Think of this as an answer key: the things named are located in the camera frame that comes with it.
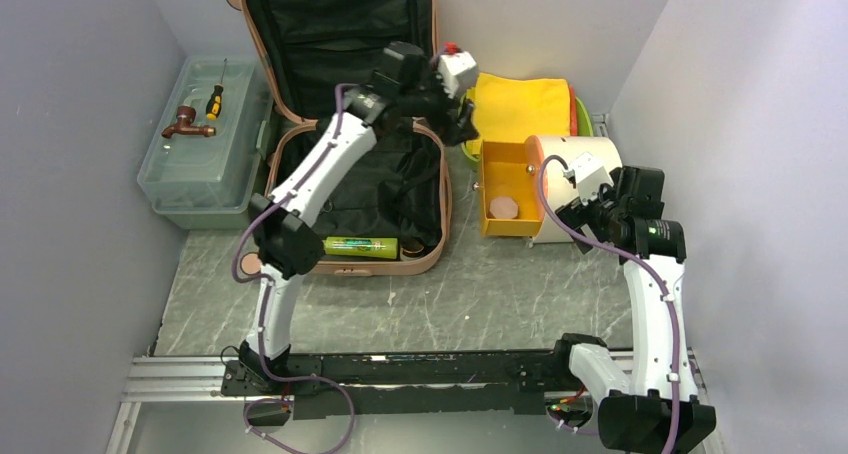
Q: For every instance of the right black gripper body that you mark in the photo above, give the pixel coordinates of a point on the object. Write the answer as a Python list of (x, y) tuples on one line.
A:
[(596, 214)]

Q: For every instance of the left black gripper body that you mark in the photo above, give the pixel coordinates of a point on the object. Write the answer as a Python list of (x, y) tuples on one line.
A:
[(432, 104)]

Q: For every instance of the yellow cloth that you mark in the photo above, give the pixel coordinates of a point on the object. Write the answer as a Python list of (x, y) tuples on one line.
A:
[(504, 91)]

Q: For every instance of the cream appliance with orange rim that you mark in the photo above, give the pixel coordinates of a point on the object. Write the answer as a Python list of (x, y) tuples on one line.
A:
[(511, 170)]

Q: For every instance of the pink hexagonal lid jar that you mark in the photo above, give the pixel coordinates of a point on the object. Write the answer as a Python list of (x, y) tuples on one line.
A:
[(503, 208)]

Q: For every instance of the green plastic tray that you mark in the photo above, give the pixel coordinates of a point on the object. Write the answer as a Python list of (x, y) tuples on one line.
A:
[(583, 116)]

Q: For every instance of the red printed package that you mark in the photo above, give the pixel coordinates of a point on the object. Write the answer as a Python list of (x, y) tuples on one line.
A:
[(573, 112)]

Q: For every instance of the pink hard-shell suitcase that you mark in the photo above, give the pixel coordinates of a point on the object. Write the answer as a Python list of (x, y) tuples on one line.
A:
[(401, 188)]

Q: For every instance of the green yellow bottle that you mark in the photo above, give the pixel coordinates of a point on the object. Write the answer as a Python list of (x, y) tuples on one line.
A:
[(365, 247)]

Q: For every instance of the gold lid glass jar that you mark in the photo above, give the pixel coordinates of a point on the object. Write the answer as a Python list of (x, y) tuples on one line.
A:
[(410, 249)]

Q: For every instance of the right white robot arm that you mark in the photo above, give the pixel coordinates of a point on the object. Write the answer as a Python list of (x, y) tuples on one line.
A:
[(655, 408)]

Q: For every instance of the yellow black screwdriver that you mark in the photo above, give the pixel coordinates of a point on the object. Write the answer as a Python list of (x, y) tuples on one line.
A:
[(215, 101)]

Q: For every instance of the translucent plastic toolbox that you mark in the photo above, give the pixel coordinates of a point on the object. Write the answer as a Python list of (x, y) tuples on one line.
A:
[(201, 183)]

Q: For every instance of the brown brass faucet valve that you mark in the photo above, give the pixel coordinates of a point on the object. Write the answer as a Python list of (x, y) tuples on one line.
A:
[(184, 125)]

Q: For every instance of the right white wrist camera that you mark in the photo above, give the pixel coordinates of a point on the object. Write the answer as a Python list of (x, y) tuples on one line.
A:
[(588, 176)]

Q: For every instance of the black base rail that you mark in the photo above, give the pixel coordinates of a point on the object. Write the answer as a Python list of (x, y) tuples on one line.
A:
[(523, 381)]

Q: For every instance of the aluminium frame profile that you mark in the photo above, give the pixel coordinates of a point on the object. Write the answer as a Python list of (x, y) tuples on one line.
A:
[(163, 380)]

